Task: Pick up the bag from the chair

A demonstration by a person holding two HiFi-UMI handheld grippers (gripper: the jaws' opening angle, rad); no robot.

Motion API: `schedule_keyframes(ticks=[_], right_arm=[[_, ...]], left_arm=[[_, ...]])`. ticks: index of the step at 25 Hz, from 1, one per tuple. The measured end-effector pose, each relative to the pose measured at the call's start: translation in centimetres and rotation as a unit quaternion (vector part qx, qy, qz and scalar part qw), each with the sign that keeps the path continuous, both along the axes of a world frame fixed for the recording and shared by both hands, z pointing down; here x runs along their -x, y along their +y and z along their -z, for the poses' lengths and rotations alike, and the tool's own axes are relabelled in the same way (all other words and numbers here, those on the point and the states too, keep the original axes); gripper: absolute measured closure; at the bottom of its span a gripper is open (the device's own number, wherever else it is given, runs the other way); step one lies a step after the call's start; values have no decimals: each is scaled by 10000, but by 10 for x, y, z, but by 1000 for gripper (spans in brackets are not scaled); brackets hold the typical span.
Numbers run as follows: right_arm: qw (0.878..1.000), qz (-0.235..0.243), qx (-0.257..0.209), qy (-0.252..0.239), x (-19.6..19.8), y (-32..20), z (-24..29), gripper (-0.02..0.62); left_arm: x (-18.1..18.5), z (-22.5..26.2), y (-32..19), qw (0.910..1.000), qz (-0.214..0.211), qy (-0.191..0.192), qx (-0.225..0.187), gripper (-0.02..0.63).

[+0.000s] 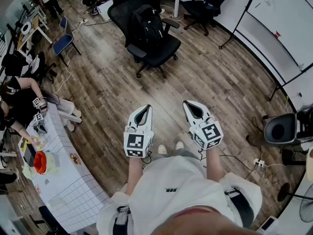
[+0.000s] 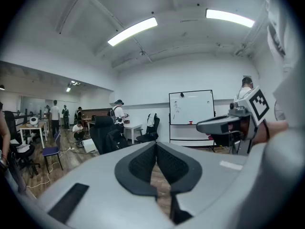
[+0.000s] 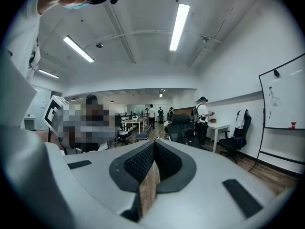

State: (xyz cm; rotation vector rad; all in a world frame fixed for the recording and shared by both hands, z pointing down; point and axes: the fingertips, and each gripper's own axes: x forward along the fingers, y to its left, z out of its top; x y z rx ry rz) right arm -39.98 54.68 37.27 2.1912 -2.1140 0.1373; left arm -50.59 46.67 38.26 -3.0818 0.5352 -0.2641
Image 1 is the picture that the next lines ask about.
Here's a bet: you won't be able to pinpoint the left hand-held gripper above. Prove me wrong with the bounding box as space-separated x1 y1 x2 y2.
123 104 154 158

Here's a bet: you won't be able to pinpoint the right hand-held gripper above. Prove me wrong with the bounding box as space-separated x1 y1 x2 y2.
183 100 224 151

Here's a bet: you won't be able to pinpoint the black mesh high-back chair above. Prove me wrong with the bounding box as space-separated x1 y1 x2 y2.
107 0 182 79

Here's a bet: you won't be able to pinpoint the black backpack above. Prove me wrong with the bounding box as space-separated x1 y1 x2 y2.
130 4 164 55

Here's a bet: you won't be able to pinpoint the person's right forearm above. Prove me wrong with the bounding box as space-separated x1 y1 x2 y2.
204 147 226 184

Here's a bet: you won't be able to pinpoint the person's left forearm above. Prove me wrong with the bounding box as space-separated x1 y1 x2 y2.
125 155 144 196

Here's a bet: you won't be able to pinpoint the black office chair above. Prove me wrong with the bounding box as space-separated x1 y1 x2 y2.
182 0 233 37

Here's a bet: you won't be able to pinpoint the blue seat chair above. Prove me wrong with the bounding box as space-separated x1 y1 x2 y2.
52 15 83 68

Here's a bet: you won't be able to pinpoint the black swivel chair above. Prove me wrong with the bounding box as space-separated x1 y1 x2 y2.
4 51 58 84

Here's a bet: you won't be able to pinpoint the person's grey trousers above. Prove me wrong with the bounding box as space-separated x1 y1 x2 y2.
151 147 200 160

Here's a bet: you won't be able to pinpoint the person's white shirt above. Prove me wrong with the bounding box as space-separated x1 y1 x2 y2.
96 155 263 235

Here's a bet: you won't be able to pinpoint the grey bin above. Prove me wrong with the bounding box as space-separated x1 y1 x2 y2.
263 112 298 147

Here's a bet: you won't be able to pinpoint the white tiled table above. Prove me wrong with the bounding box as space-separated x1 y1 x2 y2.
18 103 111 233

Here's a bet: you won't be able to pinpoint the black equipment crate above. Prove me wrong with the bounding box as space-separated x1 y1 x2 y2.
295 105 313 140

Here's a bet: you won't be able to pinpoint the person's face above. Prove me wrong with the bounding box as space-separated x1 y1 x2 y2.
156 207 260 235

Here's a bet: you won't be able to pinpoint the white box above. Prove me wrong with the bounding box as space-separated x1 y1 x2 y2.
96 0 115 23

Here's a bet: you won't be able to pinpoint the wooden table with white legs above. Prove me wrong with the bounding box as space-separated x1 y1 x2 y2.
16 15 54 59

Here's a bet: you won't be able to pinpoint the standing fan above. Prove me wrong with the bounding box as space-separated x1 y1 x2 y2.
277 182 313 224

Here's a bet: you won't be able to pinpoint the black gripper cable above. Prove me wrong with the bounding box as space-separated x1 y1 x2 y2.
199 149 257 180
141 150 154 164

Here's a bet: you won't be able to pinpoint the white floor cable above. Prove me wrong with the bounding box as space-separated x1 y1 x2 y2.
52 49 74 95

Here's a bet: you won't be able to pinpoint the person's left black harness strap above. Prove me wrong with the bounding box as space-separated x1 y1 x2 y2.
112 205 133 235

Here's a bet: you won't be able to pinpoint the person's black harness strap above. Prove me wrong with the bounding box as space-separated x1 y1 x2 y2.
224 187 255 228
112 205 133 235

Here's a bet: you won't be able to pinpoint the person's right black harness strap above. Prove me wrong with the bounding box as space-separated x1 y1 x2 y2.
224 187 255 228

